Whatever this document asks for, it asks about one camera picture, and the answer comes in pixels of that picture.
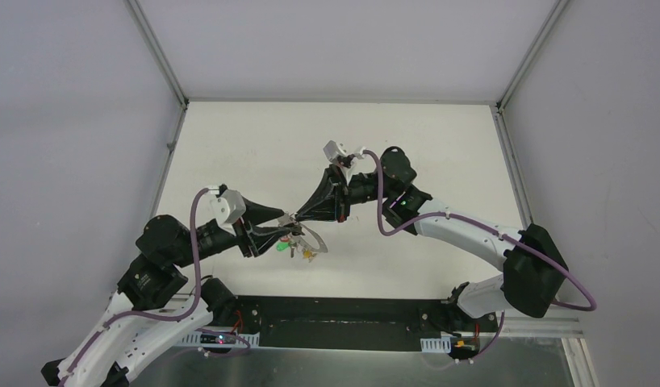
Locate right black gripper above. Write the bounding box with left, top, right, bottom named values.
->
left=295, top=164, right=395, bottom=223

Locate large keyring with keys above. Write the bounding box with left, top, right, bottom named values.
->
left=277, top=213, right=329, bottom=263

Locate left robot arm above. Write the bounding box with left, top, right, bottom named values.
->
left=41, top=187, right=303, bottom=386

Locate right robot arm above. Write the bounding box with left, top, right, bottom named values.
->
left=294, top=141, right=568, bottom=331

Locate green tagged key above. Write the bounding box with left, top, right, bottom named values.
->
left=276, top=241, right=298, bottom=258

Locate left controller board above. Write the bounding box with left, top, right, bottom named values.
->
left=200, top=331, right=237, bottom=345

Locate controller board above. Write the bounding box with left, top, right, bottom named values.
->
left=200, top=331, right=237, bottom=345
left=449, top=338, right=480, bottom=360

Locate right controller board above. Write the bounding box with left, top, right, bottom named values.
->
left=449, top=338, right=480, bottom=360

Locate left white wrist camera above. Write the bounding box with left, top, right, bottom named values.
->
left=207, top=185, right=246, bottom=227

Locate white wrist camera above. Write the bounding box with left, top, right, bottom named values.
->
left=323, top=140, right=366, bottom=169
left=207, top=185, right=246, bottom=227

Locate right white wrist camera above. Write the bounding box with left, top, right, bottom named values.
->
left=323, top=140, right=366, bottom=169

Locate aluminium frame rail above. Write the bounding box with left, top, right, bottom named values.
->
left=183, top=296, right=581, bottom=338

